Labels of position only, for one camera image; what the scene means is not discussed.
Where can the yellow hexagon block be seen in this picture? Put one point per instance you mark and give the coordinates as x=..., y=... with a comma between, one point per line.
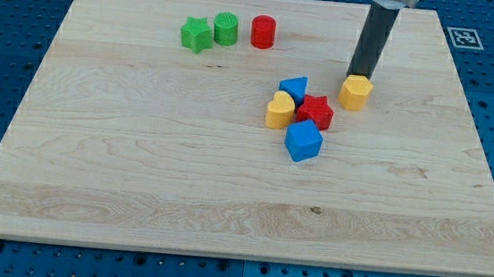
x=354, y=92

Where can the red star block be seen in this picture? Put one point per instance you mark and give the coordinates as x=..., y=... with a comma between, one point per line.
x=316, y=109

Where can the green star block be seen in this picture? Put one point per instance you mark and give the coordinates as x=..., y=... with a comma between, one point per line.
x=196, y=34

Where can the yellow heart block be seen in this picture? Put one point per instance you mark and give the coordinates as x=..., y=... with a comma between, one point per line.
x=280, y=110

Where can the blue cube block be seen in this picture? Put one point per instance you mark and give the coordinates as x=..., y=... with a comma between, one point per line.
x=303, y=140

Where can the blue triangle block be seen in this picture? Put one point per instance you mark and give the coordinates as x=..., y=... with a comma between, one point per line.
x=296, y=87

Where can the wooden board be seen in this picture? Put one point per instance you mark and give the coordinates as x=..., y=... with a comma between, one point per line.
x=126, y=139

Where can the red cylinder block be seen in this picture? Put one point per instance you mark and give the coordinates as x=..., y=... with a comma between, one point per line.
x=263, y=31

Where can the green cylinder block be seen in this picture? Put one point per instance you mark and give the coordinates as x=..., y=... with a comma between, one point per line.
x=226, y=29

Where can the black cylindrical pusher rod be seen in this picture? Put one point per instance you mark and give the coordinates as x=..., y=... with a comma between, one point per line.
x=374, y=35

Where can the white fiducial marker tag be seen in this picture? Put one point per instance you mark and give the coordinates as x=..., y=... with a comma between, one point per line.
x=465, y=38

